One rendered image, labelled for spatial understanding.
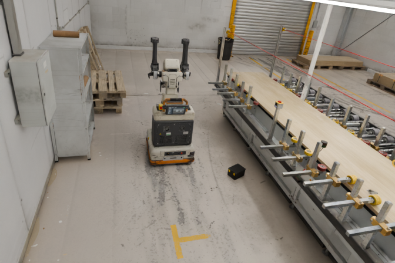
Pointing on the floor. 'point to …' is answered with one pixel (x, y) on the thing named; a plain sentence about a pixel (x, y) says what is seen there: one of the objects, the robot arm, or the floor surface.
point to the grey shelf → (70, 95)
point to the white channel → (330, 13)
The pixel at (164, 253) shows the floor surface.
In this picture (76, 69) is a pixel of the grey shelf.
